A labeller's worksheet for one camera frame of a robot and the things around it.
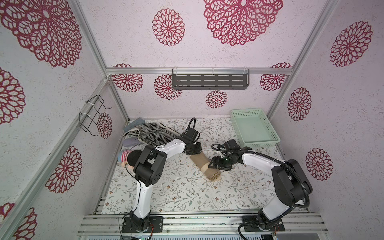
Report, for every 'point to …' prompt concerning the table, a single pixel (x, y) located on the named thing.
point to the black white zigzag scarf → (155, 133)
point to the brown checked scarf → (200, 159)
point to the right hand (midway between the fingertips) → (212, 165)
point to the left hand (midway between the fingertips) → (200, 151)
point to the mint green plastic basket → (253, 128)
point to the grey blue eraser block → (137, 122)
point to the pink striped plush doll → (122, 158)
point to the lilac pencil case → (129, 142)
